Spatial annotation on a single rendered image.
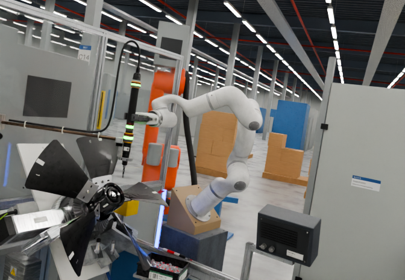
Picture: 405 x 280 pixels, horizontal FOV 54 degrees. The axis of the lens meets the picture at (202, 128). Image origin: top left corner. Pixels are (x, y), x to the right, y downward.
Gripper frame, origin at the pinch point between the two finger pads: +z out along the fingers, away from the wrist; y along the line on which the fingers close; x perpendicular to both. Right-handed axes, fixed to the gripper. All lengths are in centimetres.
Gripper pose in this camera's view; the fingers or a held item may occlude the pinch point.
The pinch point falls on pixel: (131, 117)
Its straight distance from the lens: 187.7
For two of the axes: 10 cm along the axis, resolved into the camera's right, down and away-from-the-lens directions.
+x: 1.5, -9.9, -0.6
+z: -5.3, -0.3, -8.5
